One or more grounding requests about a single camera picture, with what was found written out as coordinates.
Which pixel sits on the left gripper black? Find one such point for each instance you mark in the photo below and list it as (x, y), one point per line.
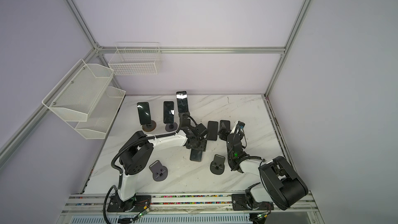
(203, 145)

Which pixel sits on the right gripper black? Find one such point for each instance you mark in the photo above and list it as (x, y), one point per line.
(241, 137)

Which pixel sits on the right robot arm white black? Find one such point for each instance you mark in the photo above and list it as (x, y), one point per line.
(279, 184)

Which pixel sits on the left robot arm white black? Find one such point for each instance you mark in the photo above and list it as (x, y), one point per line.
(134, 155)

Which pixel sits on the black folding phone stand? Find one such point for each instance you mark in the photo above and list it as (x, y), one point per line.
(184, 120)

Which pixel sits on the dark round stand front right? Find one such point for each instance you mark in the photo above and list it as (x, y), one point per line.
(217, 166)

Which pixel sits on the grey round stand middle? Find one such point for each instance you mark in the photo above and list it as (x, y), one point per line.
(171, 127)

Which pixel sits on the grey round stand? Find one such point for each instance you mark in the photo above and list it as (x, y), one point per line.
(159, 171)
(171, 127)

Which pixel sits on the black phone with reflection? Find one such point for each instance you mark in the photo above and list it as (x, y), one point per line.
(168, 112)

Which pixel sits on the grey round stand front left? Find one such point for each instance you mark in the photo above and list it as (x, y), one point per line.
(159, 171)

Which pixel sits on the brown round phone stand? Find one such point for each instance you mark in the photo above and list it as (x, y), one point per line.
(149, 127)

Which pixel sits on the white mesh lower shelf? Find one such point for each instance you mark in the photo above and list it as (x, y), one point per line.
(103, 115)

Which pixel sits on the white mesh shelf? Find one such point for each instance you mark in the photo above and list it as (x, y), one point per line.
(103, 115)
(75, 97)

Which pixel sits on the white mesh upper shelf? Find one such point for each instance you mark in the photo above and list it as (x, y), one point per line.
(75, 97)

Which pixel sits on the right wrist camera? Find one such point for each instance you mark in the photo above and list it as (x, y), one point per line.
(240, 125)

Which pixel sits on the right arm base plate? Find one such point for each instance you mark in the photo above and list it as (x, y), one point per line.
(246, 202)

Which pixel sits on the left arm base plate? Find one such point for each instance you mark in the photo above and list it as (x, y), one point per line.
(135, 204)

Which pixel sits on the white wire basket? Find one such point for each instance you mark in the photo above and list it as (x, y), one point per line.
(136, 58)

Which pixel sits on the aluminium mounting rail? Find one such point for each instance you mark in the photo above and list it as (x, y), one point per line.
(207, 207)

